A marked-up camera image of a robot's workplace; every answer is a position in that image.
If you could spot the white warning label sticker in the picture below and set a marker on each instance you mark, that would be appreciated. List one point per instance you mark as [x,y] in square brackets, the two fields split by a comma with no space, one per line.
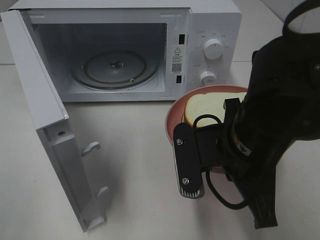
[177,58]

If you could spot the glass microwave turntable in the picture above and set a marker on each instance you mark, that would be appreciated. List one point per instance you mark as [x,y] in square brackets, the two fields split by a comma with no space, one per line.
[115,69]

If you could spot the white upper power knob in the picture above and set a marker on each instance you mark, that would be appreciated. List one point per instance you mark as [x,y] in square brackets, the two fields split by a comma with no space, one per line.
[213,48]

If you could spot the pink round plate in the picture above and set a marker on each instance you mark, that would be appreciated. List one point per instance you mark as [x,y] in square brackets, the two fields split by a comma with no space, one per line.
[175,114]

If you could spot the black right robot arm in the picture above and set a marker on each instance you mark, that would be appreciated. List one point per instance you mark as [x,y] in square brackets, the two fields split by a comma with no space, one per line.
[281,106]

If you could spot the white microwave door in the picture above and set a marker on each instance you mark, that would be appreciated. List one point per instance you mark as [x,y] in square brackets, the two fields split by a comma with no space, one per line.
[51,120]

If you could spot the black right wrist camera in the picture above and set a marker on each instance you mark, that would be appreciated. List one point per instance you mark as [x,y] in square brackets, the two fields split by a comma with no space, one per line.
[187,162]

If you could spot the white bread sandwich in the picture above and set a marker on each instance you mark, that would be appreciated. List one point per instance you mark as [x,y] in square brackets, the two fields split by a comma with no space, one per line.
[211,103]

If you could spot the white microwave oven body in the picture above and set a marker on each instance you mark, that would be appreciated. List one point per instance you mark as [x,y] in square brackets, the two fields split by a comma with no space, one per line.
[72,29]

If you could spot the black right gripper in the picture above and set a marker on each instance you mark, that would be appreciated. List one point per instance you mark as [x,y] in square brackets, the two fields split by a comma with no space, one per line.
[219,146]

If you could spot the white lower timer knob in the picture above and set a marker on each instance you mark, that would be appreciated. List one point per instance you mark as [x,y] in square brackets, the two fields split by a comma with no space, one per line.
[207,78]

